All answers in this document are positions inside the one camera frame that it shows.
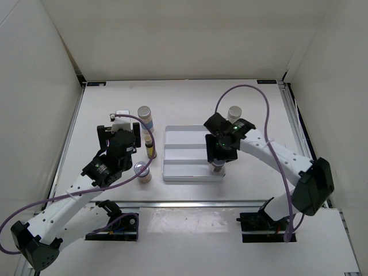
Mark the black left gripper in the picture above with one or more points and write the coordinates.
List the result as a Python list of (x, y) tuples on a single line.
[(102, 133)]

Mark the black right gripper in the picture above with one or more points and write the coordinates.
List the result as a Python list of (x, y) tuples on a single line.
[(213, 152)]

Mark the short spice jar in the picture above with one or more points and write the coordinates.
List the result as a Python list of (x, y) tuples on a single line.
[(218, 167), (145, 174)]

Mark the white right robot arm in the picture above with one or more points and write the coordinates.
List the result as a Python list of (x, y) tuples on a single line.
[(312, 179)]

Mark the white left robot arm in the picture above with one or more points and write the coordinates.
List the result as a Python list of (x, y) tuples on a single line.
[(42, 238)]

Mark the left tall blue-label jar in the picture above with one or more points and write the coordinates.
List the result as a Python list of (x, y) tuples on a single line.
[(144, 113)]

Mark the tall blue-label jar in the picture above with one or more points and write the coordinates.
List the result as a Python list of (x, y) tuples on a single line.
[(234, 113), (144, 113)]

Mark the left small yellow-label bottle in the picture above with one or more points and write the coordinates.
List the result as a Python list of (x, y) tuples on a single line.
[(151, 153)]

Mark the right tall blue-label jar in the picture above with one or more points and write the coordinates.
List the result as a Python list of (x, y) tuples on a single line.
[(234, 113)]

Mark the white divided tray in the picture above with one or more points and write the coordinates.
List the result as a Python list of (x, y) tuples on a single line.
[(185, 156)]

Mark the left dark corner label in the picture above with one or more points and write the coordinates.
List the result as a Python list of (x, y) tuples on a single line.
[(95, 84)]

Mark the dark corner label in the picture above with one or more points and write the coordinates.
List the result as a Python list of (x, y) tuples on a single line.
[(95, 84), (266, 82)]

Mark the right dark corner label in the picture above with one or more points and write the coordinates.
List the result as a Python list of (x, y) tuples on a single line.
[(266, 82)]

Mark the aluminium frame rail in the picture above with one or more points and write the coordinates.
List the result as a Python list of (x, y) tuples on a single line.
[(190, 204)]

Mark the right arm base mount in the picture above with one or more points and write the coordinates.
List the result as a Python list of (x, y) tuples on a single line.
[(258, 227)]

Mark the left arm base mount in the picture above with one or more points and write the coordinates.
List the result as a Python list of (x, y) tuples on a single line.
[(122, 225)]

